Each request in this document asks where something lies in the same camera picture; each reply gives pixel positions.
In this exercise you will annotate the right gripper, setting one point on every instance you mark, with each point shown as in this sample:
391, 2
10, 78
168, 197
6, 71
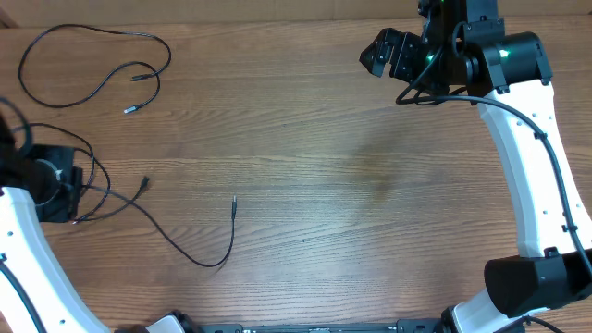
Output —
380, 51

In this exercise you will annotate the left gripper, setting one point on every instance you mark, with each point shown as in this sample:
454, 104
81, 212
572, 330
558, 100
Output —
68, 208

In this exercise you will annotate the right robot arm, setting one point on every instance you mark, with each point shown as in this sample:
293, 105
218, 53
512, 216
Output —
464, 54

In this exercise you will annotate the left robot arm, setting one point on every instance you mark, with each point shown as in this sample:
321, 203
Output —
38, 183

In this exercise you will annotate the cardboard backdrop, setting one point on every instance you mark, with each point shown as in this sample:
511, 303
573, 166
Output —
46, 13

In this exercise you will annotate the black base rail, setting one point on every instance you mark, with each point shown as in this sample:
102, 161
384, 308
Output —
171, 324

